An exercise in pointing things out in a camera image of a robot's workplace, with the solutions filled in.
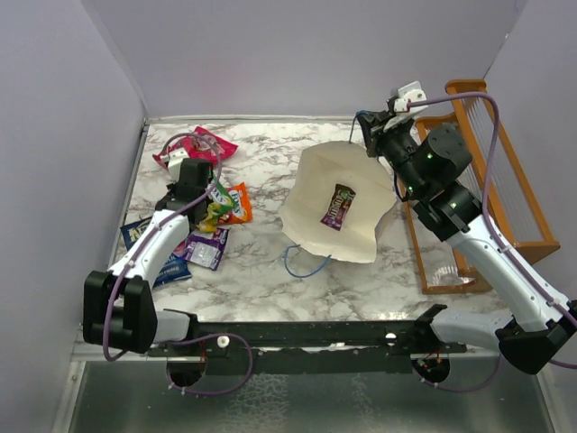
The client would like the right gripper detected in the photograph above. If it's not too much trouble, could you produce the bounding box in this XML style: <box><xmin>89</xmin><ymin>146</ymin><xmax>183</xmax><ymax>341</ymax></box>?
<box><xmin>356</xmin><ymin>110</ymin><xmax>426</xmax><ymax>198</ymax></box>

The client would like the green Savoria snack packet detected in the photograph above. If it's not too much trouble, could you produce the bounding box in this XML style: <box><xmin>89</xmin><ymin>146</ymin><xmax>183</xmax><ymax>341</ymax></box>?
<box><xmin>197</xmin><ymin>182</ymin><xmax>234</xmax><ymax>233</ymax></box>

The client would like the checkered paper bag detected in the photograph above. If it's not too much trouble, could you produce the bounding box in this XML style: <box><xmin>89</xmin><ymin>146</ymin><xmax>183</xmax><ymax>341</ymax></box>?
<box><xmin>279</xmin><ymin>138</ymin><xmax>398</xmax><ymax>279</ymax></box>

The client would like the red snack bag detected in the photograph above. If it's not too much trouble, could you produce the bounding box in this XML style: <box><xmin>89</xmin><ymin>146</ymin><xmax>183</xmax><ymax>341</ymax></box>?
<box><xmin>152</xmin><ymin>126</ymin><xmax>238</xmax><ymax>170</ymax></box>

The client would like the purple candy bag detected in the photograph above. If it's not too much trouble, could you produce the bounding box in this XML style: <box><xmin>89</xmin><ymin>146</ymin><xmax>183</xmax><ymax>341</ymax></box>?
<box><xmin>179</xmin><ymin>227</ymin><xmax>229</xmax><ymax>272</ymax></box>

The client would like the orange Savoria snack packet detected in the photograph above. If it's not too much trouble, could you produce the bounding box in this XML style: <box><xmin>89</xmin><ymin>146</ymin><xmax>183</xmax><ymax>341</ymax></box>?
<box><xmin>218</xmin><ymin>182</ymin><xmax>252</xmax><ymax>225</ymax></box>

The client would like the blue kettle chips bag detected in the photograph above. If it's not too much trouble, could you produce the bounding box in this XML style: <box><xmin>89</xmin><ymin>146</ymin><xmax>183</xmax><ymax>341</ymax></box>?
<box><xmin>109</xmin><ymin>211</ymin><xmax>191</xmax><ymax>288</ymax></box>

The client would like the dark green snack packet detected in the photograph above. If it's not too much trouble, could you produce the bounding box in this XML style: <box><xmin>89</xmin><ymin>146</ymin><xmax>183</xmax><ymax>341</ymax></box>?
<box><xmin>320</xmin><ymin>184</ymin><xmax>356</xmax><ymax>231</ymax></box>

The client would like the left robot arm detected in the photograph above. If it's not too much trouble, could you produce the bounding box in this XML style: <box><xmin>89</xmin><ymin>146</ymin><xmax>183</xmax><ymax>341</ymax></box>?
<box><xmin>82</xmin><ymin>158</ymin><xmax>221</xmax><ymax>362</ymax></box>

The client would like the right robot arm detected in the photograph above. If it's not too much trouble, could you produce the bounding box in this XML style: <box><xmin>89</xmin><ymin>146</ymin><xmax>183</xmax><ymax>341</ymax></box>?
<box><xmin>355</xmin><ymin>111</ymin><xmax>576</xmax><ymax>374</ymax></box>

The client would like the orange wooden rack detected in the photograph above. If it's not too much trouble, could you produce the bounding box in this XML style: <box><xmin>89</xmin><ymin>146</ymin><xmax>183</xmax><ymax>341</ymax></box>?
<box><xmin>403</xmin><ymin>98</ymin><xmax>560</xmax><ymax>295</ymax></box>

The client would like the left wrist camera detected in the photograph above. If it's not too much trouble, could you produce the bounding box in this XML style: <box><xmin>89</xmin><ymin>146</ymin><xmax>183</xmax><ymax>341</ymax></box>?
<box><xmin>160</xmin><ymin>149</ymin><xmax>189</xmax><ymax>181</ymax></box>

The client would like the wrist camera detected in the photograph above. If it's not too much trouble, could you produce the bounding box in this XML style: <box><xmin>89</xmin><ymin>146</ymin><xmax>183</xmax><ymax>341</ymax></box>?
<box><xmin>384</xmin><ymin>81</ymin><xmax>428</xmax><ymax>130</ymax></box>
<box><xmin>160</xmin><ymin>149</ymin><xmax>189</xmax><ymax>181</ymax></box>

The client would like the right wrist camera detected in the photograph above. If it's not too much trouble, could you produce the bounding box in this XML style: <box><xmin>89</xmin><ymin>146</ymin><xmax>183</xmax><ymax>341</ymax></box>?
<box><xmin>384</xmin><ymin>81</ymin><xmax>428</xmax><ymax>130</ymax></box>

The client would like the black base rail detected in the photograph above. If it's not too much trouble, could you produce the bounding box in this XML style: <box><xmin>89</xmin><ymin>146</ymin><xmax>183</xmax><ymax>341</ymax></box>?
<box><xmin>148</xmin><ymin>319</ymin><xmax>466</xmax><ymax>385</ymax></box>

